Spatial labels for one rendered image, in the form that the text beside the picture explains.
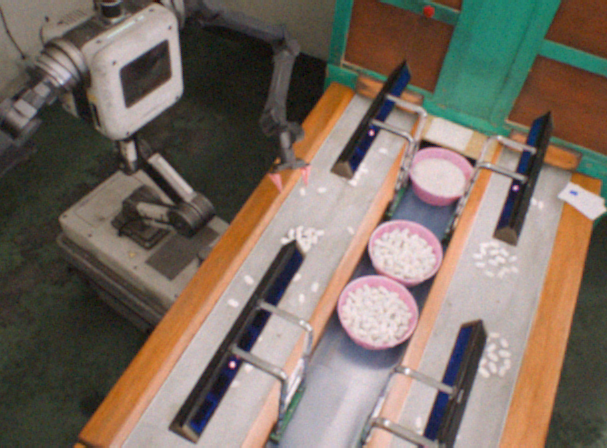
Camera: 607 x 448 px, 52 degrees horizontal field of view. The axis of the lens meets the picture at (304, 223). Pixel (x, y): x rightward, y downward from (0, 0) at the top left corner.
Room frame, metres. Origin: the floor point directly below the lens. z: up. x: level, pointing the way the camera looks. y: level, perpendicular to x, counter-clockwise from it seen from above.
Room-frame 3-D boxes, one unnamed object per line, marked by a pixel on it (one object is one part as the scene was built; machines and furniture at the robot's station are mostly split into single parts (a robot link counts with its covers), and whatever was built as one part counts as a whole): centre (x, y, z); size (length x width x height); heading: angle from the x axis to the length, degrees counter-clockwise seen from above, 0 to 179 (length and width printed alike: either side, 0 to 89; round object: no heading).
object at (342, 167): (1.70, -0.20, 1.08); 0.62 x 0.08 x 0.07; 161
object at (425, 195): (1.77, -0.52, 0.72); 0.27 x 0.27 x 0.10
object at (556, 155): (1.91, -0.93, 0.83); 0.30 x 0.06 x 0.07; 71
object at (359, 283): (1.09, -0.28, 0.72); 0.27 x 0.27 x 0.10
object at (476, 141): (1.98, -0.59, 0.77); 0.33 x 0.15 x 0.01; 71
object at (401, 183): (1.67, -0.27, 0.90); 0.20 x 0.19 x 0.45; 161
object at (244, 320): (0.78, 0.12, 1.08); 0.62 x 0.08 x 0.07; 161
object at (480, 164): (1.54, -0.65, 0.90); 0.20 x 0.19 x 0.45; 161
